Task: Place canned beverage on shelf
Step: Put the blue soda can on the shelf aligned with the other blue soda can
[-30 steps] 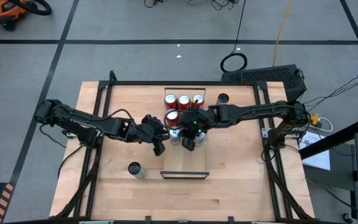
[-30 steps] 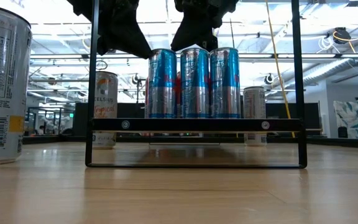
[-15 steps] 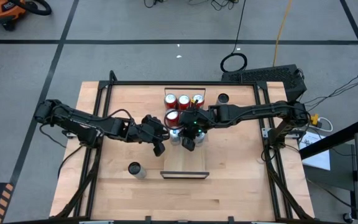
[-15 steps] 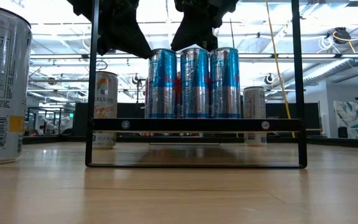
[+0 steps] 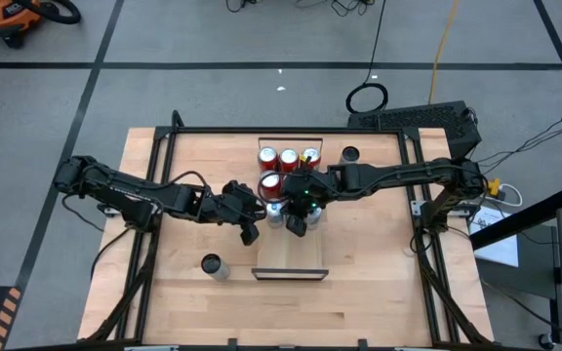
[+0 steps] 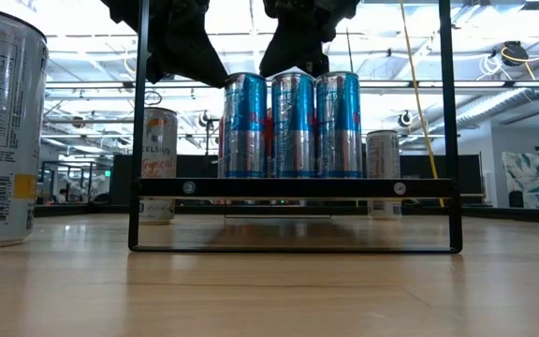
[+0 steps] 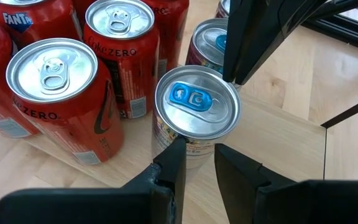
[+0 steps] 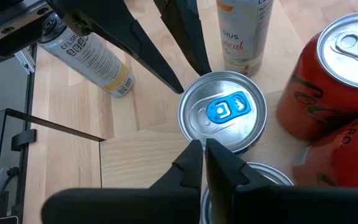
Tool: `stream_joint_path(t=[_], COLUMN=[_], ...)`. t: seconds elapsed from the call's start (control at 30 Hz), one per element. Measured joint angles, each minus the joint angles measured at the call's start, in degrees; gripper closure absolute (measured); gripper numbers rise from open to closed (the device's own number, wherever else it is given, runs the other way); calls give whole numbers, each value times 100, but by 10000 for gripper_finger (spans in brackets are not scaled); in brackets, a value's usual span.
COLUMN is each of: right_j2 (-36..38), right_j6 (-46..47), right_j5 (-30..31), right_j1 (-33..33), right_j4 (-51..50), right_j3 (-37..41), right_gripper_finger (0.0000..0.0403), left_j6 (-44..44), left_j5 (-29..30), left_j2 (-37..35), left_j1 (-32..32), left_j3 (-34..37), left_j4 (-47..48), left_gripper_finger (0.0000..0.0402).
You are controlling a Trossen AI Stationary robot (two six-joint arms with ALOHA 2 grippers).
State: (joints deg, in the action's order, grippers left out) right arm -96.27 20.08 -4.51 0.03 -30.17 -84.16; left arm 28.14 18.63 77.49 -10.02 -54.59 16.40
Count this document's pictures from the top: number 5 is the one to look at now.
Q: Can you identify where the white paper sheet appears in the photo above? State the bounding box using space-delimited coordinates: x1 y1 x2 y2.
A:
470 207 520 268

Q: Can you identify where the black frame wooden shelf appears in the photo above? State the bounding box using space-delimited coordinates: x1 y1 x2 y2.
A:
251 136 330 282

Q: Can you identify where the white Celsius energy can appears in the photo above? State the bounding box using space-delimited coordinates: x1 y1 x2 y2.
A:
200 253 232 283
338 145 362 167

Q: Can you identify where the yellow hanging cable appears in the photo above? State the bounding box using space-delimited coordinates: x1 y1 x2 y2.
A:
426 0 461 104

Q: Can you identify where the black cable with coil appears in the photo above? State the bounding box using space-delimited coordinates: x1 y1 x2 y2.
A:
344 0 389 116

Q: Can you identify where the orange shop vacuum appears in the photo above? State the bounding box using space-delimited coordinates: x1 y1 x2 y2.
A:
0 0 82 50

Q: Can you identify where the red cola can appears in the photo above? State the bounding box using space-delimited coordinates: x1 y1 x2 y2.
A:
259 170 283 202

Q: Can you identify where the grey cart top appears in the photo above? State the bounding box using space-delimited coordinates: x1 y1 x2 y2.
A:
475 226 562 299

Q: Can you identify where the silver blue energy drink can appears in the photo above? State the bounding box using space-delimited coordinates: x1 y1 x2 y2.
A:
304 207 324 230
265 200 285 229

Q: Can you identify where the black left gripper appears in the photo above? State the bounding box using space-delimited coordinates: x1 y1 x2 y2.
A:
197 178 268 247

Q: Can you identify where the orange Fanta can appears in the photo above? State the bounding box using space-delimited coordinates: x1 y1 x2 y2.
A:
257 145 280 173
278 147 301 173
300 146 322 172

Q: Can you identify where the black rig support beam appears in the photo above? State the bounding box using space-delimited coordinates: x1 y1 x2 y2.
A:
469 184 562 251

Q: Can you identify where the black aluminium table frame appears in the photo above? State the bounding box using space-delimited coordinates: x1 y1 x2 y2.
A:
78 109 495 351

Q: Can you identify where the white power cable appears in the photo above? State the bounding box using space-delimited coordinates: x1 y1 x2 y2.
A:
498 182 525 209

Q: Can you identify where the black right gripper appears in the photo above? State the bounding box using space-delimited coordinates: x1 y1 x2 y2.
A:
280 173 331 239

